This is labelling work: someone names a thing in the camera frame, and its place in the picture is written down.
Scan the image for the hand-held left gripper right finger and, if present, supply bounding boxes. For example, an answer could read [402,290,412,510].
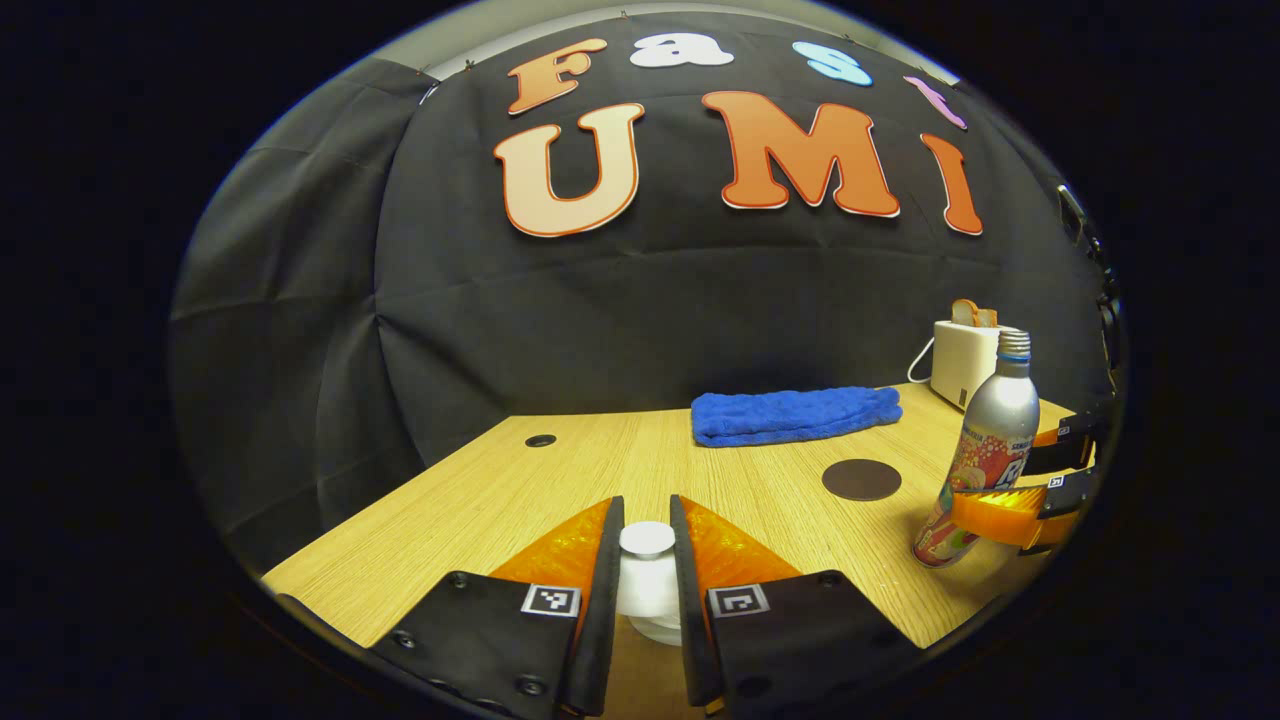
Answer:
[668,494,927,719]

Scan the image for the silver water bottle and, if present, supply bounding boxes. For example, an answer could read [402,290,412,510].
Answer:
[912,330,1041,569]

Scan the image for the dark round coaster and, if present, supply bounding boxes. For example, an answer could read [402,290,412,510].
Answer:
[822,459,903,502]

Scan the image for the white toaster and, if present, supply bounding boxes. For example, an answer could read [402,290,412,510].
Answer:
[930,320,1021,411]

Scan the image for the black backdrop cloth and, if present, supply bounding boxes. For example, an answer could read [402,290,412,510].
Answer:
[170,10,1116,576]

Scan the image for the white teacup lid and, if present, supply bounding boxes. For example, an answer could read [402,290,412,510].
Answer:
[615,521,683,617]

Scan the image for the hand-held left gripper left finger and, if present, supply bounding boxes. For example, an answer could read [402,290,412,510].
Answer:
[365,495,626,719]

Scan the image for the blue towel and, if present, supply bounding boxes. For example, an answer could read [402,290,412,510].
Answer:
[691,386,904,448]

